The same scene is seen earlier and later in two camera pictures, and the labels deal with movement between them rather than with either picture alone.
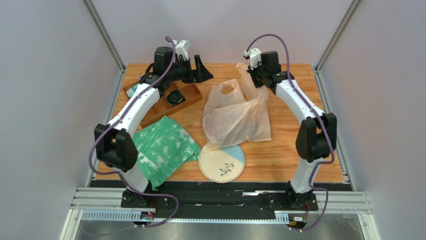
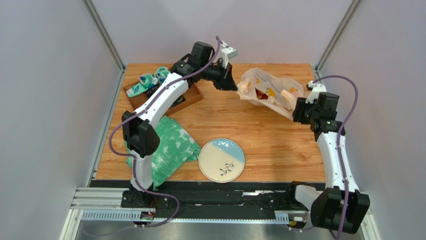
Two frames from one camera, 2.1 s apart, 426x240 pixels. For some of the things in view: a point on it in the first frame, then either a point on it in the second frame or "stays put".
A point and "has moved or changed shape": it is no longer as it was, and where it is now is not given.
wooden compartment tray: [161, 108] stays put
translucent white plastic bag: [231, 116] has moved or changed shape
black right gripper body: [254, 76] to [299, 111]
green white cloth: [162, 146] stays put
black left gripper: [199, 75] to [225, 81]
